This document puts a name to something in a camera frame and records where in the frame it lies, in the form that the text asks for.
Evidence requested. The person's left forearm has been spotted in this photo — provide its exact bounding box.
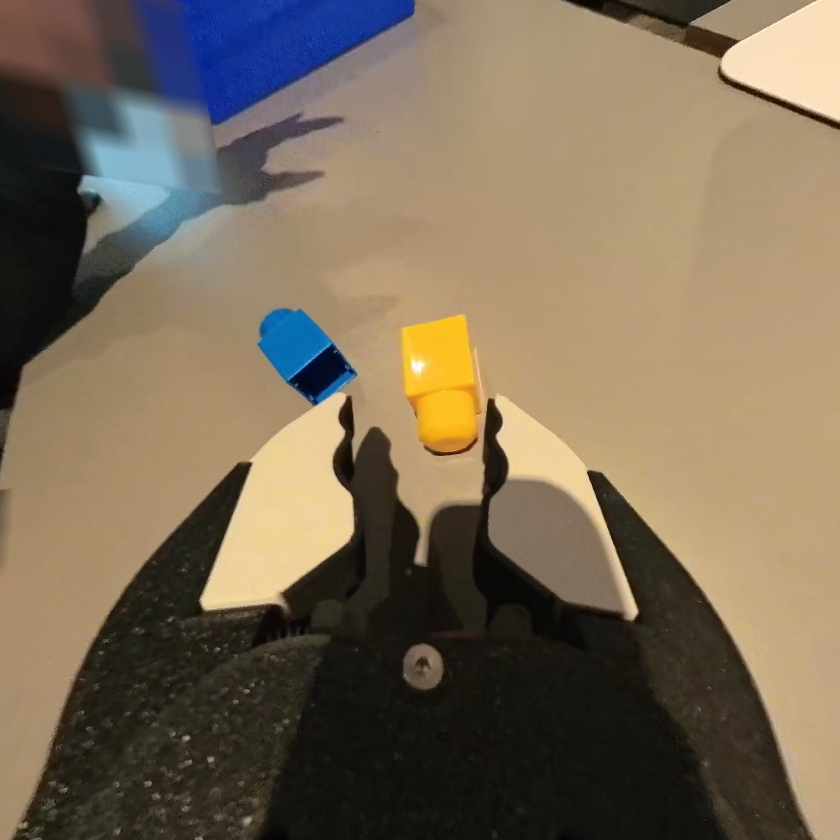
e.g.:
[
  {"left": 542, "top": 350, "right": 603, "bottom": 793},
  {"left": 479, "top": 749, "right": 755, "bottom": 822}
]
[{"left": 0, "top": 171, "right": 89, "bottom": 401}]

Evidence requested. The blue plastic bin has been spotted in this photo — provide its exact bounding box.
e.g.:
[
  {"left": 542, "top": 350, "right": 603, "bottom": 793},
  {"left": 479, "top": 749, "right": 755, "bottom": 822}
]
[{"left": 141, "top": 0, "right": 416, "bottom": 124}]

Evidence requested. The yellow one-stud block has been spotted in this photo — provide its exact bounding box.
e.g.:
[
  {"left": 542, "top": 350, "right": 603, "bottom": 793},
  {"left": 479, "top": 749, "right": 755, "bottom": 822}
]
[{"left": 402, "top": 315, "right": 483, "bottom": 454}]

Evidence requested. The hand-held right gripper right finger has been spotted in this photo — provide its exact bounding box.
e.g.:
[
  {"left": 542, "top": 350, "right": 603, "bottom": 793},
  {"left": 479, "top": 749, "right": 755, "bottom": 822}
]
[{"left": 478, "top": 394, "right": 640, "bottom": 620}]

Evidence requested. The blue one-stud block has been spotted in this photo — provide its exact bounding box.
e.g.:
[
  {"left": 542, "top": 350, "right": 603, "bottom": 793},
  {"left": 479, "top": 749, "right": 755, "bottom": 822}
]
[{"left": 257, "top": 308, "right": 358, "bottom": 406}]

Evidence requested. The black table pad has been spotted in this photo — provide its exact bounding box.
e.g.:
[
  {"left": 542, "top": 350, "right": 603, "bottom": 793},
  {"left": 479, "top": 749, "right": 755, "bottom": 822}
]
[{"left": 564, "top": 0, "right": 739, "bottom": 59}]

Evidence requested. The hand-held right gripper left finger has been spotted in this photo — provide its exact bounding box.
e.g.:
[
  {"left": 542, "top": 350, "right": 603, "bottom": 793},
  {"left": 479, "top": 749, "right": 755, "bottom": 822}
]
[{"left": 199, "top": 394, "right": 363, "bottom": 610}]

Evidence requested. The white stand base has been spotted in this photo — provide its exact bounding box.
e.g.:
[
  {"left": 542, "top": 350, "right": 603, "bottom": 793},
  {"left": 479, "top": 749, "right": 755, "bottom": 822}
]
[{"left": 718, "top": 0, "right": 840, "bottom": 126}]

